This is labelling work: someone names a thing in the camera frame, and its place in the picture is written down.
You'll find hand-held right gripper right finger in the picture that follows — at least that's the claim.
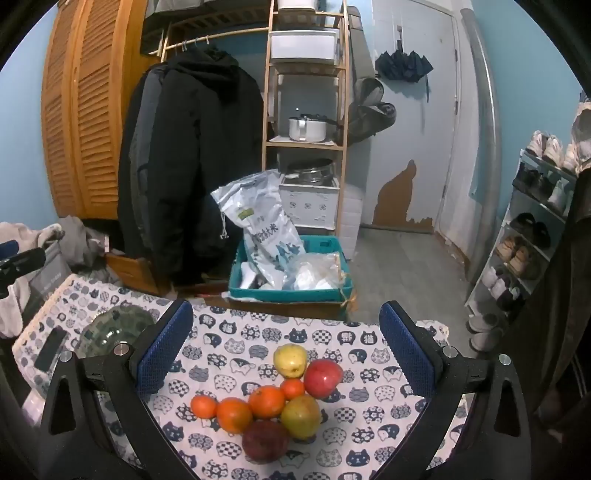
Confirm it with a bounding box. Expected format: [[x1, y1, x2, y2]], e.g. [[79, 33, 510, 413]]
[[379, 300, 532, 480]]

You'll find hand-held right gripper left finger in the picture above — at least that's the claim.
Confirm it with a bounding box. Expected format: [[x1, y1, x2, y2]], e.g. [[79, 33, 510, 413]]
[[41, 299, 204, 480]]

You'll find green glass bowl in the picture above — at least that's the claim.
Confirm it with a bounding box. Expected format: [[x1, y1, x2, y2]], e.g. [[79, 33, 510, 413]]
[[78, 305, 160, 357]]

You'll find small tangerine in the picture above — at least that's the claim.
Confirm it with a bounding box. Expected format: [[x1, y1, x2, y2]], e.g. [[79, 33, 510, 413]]
[[280, 378, 306, 401], [190, 394, 218, 419]]

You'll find orange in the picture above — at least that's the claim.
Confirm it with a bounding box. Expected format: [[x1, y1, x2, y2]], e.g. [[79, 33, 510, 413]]
[[216, 398, 254, 433], [248, 385, 287, 420]]

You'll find yellow apple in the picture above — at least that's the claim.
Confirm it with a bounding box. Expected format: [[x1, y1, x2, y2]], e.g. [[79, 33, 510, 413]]
[[273, 343, 308, 379]]

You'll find yellow pear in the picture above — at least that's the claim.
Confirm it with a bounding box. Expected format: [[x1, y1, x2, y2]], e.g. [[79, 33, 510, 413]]
[[281, 394, 322, 439]]

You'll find dark red apple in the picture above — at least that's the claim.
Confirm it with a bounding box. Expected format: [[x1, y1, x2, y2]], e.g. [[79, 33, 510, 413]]
[[241, 419, 291, 463]]

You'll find grey storage bag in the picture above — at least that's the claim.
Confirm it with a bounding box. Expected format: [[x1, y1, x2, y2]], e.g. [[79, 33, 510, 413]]
[[28, 249, 75, 305]]

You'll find grey clothes pile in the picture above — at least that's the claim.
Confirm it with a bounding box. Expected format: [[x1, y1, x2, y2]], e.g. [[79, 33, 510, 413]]
[[55, 216, 112, 268]]

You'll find wooden drawer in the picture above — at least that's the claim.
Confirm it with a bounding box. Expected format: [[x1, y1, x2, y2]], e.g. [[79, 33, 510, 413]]
[[105, 251, 171, 296]]

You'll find black smartphone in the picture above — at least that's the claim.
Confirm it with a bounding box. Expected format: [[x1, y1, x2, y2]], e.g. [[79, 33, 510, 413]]
[[34, 328, 68, 371]]

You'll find cat print tablecloth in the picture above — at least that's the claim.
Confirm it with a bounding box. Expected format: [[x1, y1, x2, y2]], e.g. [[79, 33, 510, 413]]
[[11, 272, 467, 480]]

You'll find clear plastic bag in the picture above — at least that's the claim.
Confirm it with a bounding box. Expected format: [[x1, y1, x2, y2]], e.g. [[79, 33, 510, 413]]
[[284, 253, 349, 291]]

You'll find black jacket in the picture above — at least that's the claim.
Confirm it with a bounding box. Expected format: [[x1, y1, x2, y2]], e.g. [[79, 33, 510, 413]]
[[117, 69, 153, 232]]

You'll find teal plastic basket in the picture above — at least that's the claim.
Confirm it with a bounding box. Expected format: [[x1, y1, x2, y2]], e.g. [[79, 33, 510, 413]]
[[228, 235, 356, 303]]

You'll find wooden louvered wardrobe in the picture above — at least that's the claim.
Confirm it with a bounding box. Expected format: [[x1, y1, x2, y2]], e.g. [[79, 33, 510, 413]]
[[41, 0, 162, 220]]

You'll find grey jacket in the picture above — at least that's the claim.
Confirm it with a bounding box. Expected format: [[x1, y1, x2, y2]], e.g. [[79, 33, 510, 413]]
[[128, 74, 151, 217]]

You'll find white rice bag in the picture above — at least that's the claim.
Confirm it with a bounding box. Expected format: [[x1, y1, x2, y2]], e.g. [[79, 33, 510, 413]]
[[211, 170, 305, 291]]

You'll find shoe rack with shoes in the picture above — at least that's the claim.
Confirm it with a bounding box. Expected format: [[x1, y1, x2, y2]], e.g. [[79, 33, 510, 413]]
[[468, 104, 591, 352]]

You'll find white drawer unit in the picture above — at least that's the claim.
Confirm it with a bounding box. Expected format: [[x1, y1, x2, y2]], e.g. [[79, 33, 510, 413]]
[[278, 178, 340, 232]]

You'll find black hooded coat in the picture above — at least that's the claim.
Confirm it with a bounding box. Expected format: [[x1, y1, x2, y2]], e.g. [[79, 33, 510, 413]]
[[139, 46, 265, 287]]

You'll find steel pot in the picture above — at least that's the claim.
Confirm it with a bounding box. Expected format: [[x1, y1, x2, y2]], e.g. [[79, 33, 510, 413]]
[[284, 158, 337, 185]]

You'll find pale blue door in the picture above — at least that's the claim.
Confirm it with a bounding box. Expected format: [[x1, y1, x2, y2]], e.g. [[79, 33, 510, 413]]
[[372, 0, 462, 232]]

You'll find grey metal pipe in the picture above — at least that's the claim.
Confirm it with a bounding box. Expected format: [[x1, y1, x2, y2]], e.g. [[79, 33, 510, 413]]
[[459, 7, 504, 282]]

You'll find grey hanging bag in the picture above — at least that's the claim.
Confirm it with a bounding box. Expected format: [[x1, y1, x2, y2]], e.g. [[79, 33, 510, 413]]
[[348, 78, 398, 148]]

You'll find wooden shelf rack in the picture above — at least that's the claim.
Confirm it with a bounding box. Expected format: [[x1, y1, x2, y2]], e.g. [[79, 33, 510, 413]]
[[262, 0, 349, 236]]

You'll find white cooking pot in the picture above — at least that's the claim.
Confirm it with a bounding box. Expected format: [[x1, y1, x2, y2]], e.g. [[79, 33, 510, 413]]
[[288, 113, 340, 141]]

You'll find dark folded umbrella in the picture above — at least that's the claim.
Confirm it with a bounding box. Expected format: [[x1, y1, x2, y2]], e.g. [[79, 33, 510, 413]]
[[375, 48, 435, 102]]

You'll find dark fabric storage box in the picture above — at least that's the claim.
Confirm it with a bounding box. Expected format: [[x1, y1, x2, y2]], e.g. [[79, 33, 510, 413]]
[[143, 0, 273, 25]]

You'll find wide white storage box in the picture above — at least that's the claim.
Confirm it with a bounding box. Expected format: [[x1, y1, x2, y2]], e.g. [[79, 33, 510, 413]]
[[269, 28, 340, 64]]

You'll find wooden clothes rail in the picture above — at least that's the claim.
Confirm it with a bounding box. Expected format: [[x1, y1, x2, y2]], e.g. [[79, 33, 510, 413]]
[[161, 25, 271, 51]]

